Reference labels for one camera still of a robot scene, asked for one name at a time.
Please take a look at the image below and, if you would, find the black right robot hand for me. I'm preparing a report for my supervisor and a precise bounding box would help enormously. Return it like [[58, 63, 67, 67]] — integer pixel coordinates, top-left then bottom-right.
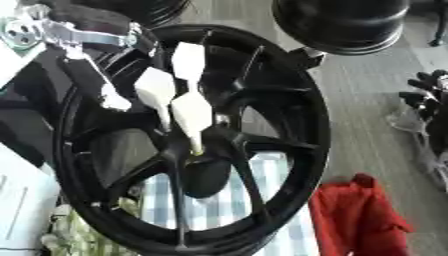
[[397, 69, 448, 122]]

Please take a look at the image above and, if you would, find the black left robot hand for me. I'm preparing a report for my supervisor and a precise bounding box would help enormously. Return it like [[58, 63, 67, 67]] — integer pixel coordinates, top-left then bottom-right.
[[0, 3, 161, 112]]

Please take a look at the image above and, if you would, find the black round wheel rim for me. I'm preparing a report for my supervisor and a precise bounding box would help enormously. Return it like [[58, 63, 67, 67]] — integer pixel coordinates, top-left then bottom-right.
[[269, 0, 413, 56], [68, 0, 195, 30]]

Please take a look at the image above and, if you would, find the black spoked wheel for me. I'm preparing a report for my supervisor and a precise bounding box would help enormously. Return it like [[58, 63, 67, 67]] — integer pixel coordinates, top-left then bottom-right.
[[50, 23, 333, 256]]

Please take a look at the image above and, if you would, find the black chair base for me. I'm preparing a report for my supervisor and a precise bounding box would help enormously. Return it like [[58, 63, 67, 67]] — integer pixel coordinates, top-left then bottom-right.
[[427, 0, 448, 48]]

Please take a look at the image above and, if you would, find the red cloth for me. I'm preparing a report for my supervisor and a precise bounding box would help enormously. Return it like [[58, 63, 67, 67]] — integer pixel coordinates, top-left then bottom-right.
[[306, 172, 417, 256]]

